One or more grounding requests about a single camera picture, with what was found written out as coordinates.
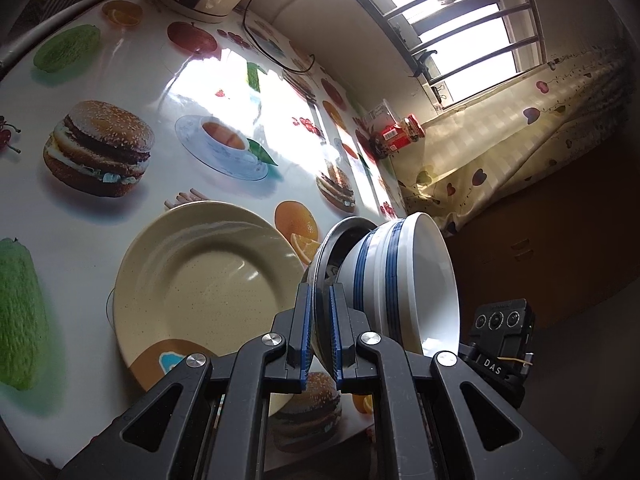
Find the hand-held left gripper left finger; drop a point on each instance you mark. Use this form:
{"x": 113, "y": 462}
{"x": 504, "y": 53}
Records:
{"x": 302, "y": 340}

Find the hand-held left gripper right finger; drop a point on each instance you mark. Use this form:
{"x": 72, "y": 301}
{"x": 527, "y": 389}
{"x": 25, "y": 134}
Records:
{"x": 340, "y": 345}

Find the stainless steel bowl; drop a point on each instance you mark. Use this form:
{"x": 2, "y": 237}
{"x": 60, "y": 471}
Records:
{"x": 345, "y": 245}

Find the beige plate brown patch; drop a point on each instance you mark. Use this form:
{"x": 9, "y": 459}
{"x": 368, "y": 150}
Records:
{"x": 200, "y": 285}

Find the brown wooden cabinet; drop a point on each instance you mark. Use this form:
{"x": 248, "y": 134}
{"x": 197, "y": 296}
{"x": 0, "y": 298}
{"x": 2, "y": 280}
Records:
{"x": 550, "y": 235}

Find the cream heart print curtain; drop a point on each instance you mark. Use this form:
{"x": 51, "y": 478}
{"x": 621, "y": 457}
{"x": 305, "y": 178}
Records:
{"x": 500, "y": 145}

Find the glass jar red label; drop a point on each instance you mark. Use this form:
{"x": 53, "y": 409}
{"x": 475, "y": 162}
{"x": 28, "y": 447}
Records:
{"x": 400, "y": 135}

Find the food print tablecloth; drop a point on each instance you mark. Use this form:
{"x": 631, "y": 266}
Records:
{"x": 100, "y": 220}

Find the translucent plastic container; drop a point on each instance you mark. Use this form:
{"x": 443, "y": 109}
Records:
{"x": 382, "y": 112}

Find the small binder clip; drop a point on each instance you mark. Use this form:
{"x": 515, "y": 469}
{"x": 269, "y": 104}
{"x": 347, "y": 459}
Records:
{"x": 441, "y": 95}

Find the black window clamp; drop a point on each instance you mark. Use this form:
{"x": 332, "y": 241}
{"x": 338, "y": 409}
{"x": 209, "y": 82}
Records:
{"x": 424, "y": 62}

